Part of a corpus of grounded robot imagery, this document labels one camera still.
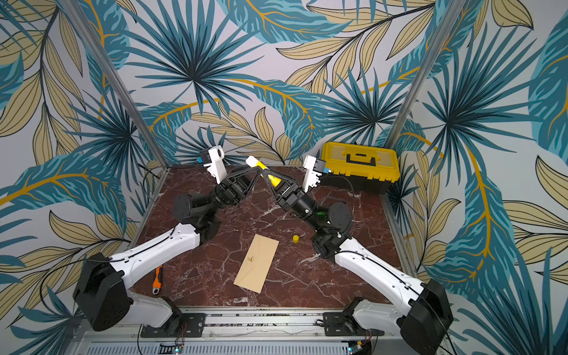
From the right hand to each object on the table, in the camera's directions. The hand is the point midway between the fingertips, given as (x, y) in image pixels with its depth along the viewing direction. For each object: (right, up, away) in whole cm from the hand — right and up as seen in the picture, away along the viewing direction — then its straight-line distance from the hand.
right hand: (263, 175), depth 51 cm
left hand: (0, 0, 0) cm, 0 cm away
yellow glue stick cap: (+9, -24, +41) cm, 49 cm away
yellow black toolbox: (+39, +6, +48) cm, 62 cm away
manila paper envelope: (-7, -34, +35) cm, 49 cm away
